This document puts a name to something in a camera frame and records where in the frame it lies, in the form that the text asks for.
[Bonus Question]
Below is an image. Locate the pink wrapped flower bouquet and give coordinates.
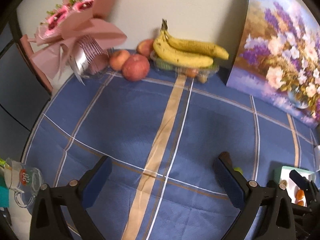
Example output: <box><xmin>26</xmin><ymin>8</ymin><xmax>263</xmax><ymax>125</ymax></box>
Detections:
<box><xmin>27</xmin><ymin>0</ymin><xmax>128</xmax><ymax>85</ymax></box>

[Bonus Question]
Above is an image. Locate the white box green rim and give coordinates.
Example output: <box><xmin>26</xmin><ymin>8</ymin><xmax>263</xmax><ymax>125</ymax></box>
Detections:
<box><xmin>274</xmin><ymin>165</ymin><xmax>317</xmax><ymax>207</ymax></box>

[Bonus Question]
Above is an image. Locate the blue plaid tablecloth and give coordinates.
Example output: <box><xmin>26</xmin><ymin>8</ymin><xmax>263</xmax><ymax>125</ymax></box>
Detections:
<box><xmin>21</xmin><ymin>49</ymin><xmax>320</xmax><ymax>240</ymax></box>

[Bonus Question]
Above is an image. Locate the flower painting canvas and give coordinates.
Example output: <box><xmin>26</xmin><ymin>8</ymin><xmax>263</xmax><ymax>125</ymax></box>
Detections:
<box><xmin>226</xmin><ymin>0</ymin><xmax>320</xmax><ymax>128</ymax></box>

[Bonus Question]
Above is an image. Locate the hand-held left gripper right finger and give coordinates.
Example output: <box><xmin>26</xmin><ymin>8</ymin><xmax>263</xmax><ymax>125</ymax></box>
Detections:
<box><xmin>213</xmin><ymin>152</ymin><xmax>297</xmax><ymax>240</ymax></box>

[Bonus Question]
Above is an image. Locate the pale red apple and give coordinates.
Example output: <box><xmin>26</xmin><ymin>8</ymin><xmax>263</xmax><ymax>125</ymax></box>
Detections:
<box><xmin>109</xmin><ymin>50</ymin><xmax>131</xmax><ymax>71</ymax></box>
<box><xmin>137</xmin><ymin>39</ymin><xmax>155</xmax><ymax>60</ymax></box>

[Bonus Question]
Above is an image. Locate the clear plastic fruit container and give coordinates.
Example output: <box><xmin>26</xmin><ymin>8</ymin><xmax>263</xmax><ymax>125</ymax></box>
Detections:
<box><xmin>150</xmin><ymin>51</ymin><xmax>220</xmax><ymax>83</ymax></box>

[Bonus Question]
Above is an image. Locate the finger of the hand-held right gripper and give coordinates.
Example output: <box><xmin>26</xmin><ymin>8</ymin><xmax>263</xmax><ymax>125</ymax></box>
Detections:
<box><xmin>289</xmin><ymin>170</ymin><xmax>309</xmax><ymax>189</ymax></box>

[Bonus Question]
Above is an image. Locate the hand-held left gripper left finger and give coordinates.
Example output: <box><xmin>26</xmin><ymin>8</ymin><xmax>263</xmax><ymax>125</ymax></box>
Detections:
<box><xmin>29</xmin><ymin>155</ymin><xmax>113</xmax><ymax>240</ymax></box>

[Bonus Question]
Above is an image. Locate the bunch of yellow bananas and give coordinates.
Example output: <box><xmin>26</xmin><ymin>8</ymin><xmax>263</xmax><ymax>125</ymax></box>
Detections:
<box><xmin>152</xmin><ymin>19</ymin><xmax>229</xmax><ymax>68</ymax></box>

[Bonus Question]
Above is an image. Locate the white power strip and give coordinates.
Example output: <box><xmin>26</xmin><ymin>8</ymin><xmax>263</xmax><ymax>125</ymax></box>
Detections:
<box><xmin>314</xmin><ymin>145</ymin><xmax>320</xmax><ymax>172</ymax></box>

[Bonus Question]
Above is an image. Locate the reddish wooden board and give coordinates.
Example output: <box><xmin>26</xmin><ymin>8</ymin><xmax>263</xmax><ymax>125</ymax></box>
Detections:
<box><xmin>20</xmin><ymin>35</ymin><xmax>53</xmax><ymax>94</ymax></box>

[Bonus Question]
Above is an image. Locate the teal flat packet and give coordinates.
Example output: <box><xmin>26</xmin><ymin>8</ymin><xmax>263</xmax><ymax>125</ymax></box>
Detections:
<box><xmin>0</xmin><ymin>184</ymin><xmax>10</xmax><ymax>208</ymax></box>

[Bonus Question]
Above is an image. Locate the large red apple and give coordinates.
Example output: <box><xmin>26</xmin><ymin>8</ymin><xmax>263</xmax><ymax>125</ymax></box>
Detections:
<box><xmin>122</xmin><ymin>54</ymin><xmax>150</xmax><ymax>82</ymax></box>

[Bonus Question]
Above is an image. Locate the small green fruit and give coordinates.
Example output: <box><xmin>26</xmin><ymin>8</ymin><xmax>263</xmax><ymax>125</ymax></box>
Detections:
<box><xmin>157</xmin><ymin>61</ymin><xmax>175</xmax><ymax>70</ymax></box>

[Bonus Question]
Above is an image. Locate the clear glass mug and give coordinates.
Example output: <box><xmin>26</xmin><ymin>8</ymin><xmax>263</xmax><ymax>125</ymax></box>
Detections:
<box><xmin>4</xmin><ymin>157</ymin><xmax>43</xmax><ymax>208</ymax></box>

